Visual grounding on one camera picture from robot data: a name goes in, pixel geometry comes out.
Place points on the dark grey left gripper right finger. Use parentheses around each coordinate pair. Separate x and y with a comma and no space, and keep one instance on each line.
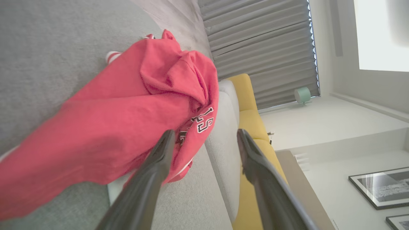
(271,198)

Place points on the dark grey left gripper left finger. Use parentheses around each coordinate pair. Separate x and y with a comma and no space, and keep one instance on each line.
(150,179)

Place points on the red shorts with white waistband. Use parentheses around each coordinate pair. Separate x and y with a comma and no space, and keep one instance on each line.
(80,143)

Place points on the yellow sofa back cushion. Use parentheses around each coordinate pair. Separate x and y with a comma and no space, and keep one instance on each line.
(247,206)
(243,92)
(254,126)

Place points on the white garment with red trim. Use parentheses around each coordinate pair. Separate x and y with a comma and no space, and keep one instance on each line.
(116,191)

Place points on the small black white device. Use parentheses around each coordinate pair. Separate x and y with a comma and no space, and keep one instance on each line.
(270,137)

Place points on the mint green round device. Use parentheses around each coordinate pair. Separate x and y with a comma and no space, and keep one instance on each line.
(302,95)

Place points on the black framed picture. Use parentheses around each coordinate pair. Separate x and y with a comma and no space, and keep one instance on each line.
(383,188)
(399,223)

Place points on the grey pleated curtain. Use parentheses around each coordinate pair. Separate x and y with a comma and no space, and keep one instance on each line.
(255,41)

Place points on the yellow and grey sofa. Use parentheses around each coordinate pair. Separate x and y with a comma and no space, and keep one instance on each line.
(48,48)

